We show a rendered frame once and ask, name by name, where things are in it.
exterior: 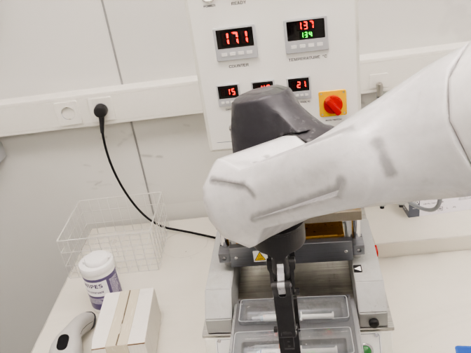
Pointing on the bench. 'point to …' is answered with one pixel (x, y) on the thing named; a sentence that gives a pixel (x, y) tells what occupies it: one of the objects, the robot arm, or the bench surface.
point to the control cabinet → (275, 57)
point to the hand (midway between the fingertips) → (289, 330)
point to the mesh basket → (119, 238)
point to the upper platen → (324, 230)
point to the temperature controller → (305, 25)
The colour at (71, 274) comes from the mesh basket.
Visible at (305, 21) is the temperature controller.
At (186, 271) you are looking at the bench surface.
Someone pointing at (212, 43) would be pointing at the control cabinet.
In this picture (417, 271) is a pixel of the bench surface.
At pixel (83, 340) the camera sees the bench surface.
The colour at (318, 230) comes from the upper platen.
